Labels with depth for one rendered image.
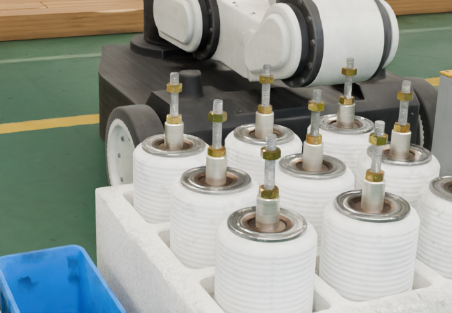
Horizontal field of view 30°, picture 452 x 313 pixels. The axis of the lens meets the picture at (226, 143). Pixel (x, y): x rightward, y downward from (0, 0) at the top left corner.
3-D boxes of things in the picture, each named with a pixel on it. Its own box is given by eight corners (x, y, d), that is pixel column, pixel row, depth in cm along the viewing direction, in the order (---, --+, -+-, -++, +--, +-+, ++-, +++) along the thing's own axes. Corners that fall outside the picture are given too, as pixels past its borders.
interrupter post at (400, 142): (392, 161, 98) (395, 134, 97) (385, 153, 100) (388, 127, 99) (411, 160, 98) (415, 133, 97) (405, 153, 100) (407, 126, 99)
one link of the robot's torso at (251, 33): (165, -19, 160) (290, -6, 118) (258, -23, 168) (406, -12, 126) (167, 62, 164) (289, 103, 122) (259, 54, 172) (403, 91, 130)
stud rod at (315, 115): (317, 157, 93) (322, 91, 91) (308, 157, 93) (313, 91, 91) (317, 154, 94) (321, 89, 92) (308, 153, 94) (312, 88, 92)
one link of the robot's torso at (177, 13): (151, 40, 170) (151, -26, 166) (240, 34, 178) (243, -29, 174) (192, 64, 153) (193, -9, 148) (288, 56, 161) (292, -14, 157)
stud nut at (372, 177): (387, 180, 83) (388, 171, 83) (376, 184, 82) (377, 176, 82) (372, 174, 84) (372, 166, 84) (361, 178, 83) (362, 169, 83)
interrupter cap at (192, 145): (138, 139, 102) (138, 134, 102) (199, 136, 104) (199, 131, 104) (146, 161, 95) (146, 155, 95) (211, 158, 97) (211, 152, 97)
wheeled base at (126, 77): (53, 112, 186) (47, -42, 174) (261, 91, 207) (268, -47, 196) (157, 227, 131) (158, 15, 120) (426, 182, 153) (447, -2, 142)
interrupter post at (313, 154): (323, 174, 93) (325, 146, 92) (301, 173, 93) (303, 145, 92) (321, 166, 95) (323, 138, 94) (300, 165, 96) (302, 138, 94)
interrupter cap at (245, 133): (299, 147, 101) (300, 142, 101) (237, 148, 100) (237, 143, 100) (288, 127, 108) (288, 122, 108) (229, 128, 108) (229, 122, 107)
